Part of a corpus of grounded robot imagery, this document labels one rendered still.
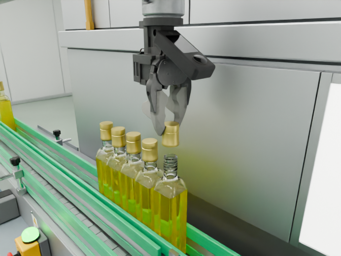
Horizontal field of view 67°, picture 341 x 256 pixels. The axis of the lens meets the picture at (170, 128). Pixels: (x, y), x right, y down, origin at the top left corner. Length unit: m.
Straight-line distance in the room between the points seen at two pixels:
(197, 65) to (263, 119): 0.19
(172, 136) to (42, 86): 6.28
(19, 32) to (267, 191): 6.26
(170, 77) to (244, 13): 0.20
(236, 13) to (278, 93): 0.18
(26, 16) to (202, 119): 6.16
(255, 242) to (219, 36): 0.48
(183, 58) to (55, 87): 6.45
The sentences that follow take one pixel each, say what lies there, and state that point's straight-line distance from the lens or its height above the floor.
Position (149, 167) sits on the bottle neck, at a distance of 0.57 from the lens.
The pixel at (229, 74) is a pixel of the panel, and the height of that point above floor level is 1.30.
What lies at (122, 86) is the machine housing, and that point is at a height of 1.22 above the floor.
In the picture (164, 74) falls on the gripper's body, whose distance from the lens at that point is 0.47.
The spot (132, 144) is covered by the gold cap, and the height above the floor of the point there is 1.14.
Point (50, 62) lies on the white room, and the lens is 6.74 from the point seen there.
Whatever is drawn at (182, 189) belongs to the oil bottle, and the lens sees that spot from 0.56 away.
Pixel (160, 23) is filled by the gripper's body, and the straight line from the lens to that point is 0.46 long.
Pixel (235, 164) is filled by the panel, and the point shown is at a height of 1.11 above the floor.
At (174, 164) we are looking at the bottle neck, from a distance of 0.53.
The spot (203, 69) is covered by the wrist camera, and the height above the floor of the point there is 1.33.
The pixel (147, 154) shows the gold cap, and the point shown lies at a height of 1.14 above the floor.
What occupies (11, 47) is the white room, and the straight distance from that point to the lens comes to 6.48.
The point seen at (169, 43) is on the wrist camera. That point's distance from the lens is 0.45.
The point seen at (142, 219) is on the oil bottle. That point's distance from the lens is 0.64.
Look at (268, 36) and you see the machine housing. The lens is 0.52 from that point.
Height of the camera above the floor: 1.37
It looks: 19 degrees down
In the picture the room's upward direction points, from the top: straight up
